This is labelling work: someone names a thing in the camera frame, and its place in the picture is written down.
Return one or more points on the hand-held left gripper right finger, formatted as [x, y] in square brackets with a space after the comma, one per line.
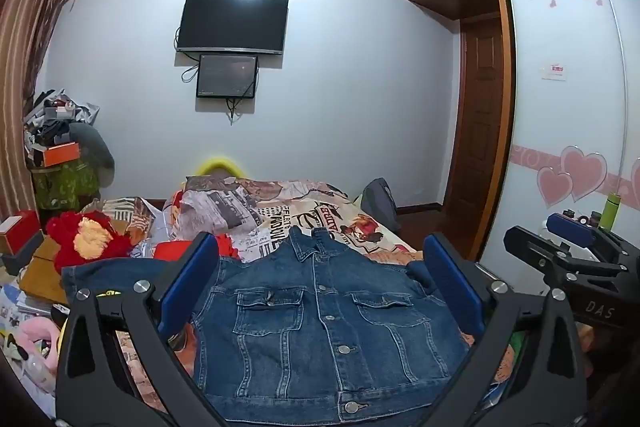
[452, 279]

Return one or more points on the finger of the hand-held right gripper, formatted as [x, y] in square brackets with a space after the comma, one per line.
[535, 247]
[570, 227]

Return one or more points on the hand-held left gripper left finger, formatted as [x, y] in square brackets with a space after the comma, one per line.
[192, 277]

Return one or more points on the blue denim jacket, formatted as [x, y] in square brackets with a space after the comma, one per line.
[320, 332]

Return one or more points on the red cloth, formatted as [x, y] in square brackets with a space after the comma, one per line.
[172, 252]

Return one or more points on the green bottle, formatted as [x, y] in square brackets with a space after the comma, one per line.
[610, 212]

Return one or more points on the patterned bed quilt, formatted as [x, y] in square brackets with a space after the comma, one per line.
[220, 204]

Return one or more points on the red plush toy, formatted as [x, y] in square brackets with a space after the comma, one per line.
[95, 239]

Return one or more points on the white heart-print wardrobe door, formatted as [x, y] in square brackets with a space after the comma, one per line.
[565, 122]

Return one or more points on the grey backpack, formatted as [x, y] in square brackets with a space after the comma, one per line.
[380, 202]

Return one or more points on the yellow round object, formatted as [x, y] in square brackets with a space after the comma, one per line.
[217, 164]

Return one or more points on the brown wooden door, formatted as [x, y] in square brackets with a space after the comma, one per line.
[480, 117]

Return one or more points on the white paper label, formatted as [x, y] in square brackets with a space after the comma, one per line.
[554, 72]

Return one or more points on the green patterned bag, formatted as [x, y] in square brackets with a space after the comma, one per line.
[65, 187]

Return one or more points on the dark grey cloth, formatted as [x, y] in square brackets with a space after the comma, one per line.
[95, 152]

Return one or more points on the red box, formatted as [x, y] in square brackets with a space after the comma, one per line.
[20, 229]

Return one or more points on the orange box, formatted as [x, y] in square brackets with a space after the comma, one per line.
[61, 154]

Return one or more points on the pile of clutter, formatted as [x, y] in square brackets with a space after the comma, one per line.
[52, 117]

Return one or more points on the striped brown curtain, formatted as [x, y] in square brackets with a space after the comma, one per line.
[25, 57]

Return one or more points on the small black wall monitor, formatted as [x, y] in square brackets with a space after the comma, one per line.
[226, 76]

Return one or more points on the black wall television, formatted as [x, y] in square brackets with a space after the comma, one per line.
[232, 23]

